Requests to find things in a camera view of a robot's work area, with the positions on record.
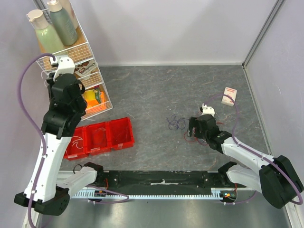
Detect red cable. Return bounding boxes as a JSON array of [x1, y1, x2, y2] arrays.
[[183, 121, 226, 146]]

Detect white cable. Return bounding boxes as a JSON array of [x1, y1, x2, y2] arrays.
[[40, 70, 84, 159]]

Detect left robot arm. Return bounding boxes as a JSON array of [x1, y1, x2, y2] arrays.
[[14, 73, 104, 216]]

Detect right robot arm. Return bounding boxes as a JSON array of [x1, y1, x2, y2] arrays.
[[188, 114, 304, 209]]

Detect small white card box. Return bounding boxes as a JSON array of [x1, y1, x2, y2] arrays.
[[221, 87, 237, 106]]

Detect red bin right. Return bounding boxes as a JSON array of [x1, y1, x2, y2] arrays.
[[109, 117, 134, 151]]

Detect red bin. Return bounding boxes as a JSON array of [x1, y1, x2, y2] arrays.
[[109, 117, 134, 151], [85, 122, 111, 156]]

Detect red bin middle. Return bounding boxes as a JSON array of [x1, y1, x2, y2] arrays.
[[85, 122, 111, 156]]

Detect orange snack packs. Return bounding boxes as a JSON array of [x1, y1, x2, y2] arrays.
[[83, 89, 106, 114]]

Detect chocolate cookie box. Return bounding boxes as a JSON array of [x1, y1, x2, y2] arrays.
[[74, 59, 97, 77]]

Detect dark green bottle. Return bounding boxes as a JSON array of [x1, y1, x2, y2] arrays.
[[47, 0, 78, 46]]

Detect light green bottle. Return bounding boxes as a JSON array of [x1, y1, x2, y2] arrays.
[[27, 9, 65, 54]]

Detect beige bottle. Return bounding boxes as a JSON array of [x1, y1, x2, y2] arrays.
[[59, 0, 78, 29]]

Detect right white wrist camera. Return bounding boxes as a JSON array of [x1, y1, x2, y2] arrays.
[[200, 104, 215, 117]]

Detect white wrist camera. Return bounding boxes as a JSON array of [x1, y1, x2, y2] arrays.
[[200, 104, 215, 117], [49, 55, 75, 81]]

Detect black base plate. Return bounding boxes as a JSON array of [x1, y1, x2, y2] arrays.
[[93, 171, 235, 195]]

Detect slotted cable duct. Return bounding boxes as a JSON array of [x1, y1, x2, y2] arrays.
[[72, 188, 223, 200]]

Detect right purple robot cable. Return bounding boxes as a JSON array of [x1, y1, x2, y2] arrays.
[[204, 93, 304, 206]]

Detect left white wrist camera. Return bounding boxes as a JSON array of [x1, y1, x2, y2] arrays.
[[49, 55, 75, 81]]

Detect white wire shelf rack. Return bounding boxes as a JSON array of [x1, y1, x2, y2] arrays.
[[38, 8, 113, 120]]

